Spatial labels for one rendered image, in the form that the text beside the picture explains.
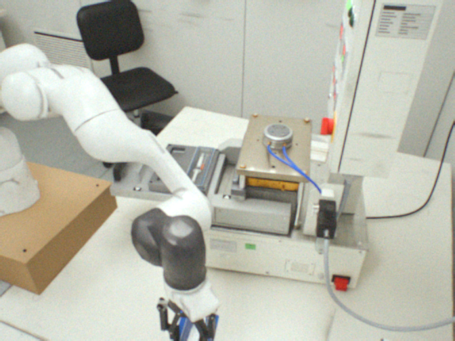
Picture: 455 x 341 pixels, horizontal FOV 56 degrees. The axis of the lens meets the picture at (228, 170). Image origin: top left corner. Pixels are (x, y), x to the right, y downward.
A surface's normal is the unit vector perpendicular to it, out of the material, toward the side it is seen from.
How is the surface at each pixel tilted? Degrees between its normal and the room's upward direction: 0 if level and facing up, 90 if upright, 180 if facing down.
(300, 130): 0
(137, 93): 13
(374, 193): 0
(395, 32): 90
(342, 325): 0
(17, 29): 90
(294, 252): 90
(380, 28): 90
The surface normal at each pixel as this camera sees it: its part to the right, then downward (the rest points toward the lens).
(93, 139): -0.22, 0.31
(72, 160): 0.01, -0.79
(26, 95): 0.11, 0.13
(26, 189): 0.90, 0.16
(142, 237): -0.38, -0.33
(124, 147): 0.51, 0.36
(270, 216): -0.18, 0.61
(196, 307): 0.13, -0.57
